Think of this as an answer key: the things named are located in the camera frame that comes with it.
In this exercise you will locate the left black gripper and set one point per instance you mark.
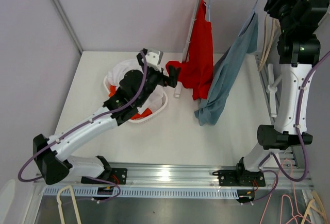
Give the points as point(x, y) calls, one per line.
point(165, 81)

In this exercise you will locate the white t shirt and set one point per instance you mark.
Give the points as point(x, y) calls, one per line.
point(115, 75)

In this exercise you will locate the blue grey t shirt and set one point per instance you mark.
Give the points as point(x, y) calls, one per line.
point(226, 71)

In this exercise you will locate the orange t shirt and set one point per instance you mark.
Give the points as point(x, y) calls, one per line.
point(144, 114)

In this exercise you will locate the wooden hanger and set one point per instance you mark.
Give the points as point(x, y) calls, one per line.
point(270, 41)
point(264, 43)

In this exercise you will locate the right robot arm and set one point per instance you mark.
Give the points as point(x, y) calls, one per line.
point(299, 57)

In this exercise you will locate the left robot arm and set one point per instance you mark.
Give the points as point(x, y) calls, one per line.
point(53, 154)

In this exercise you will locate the red t shirt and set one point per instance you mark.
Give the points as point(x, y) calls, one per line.
point(197, 72)

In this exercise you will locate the cream hanger on floor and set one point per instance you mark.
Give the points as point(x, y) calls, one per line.
point(315, 211)

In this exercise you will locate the white plastic basket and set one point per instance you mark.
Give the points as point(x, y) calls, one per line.
point(164, 102)

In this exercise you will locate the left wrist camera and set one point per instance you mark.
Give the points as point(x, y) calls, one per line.
point(152, 57)

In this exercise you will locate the aluminium mounting rail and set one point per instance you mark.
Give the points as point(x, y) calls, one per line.
point(177, 181)

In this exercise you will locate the pink wire hanger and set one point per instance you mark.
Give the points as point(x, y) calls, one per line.
point(293, 204)

